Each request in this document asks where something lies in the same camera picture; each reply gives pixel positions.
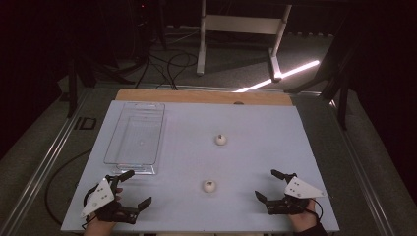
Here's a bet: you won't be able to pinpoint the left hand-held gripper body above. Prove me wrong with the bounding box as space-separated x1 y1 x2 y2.
80 175 140 225

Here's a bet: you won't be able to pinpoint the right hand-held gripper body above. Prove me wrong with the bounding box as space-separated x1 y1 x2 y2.
265 172 328 216

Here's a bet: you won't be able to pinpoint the clear plastic container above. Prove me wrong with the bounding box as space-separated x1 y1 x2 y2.
103 101 167 176

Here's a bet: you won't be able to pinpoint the person's left hand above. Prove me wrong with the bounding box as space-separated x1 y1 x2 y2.
83 187 124 236

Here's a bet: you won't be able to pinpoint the person's right hand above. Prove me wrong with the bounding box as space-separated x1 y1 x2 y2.
288 200 319 234

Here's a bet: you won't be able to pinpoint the dark metal stand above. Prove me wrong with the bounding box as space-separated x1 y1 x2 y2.
284 0 365 132
65 55 136 119

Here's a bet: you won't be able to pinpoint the dark equipment with red light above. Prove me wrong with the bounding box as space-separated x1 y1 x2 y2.
131 0 166 52

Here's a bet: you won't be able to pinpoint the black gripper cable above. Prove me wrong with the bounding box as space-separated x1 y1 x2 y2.
82 183 101 230
310 197 325 221

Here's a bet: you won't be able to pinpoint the thin black floor cable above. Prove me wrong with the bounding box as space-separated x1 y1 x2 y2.
44 147 93 227

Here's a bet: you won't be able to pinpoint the aluminium floor rail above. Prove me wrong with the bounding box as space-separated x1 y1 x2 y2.
0 88 94 236
328 97 396 236

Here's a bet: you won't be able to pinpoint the black floor cables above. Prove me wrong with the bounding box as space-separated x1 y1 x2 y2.
134 48 200 91

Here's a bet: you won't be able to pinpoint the white metal desk frame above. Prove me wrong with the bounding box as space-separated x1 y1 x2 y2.
196 0 293 83

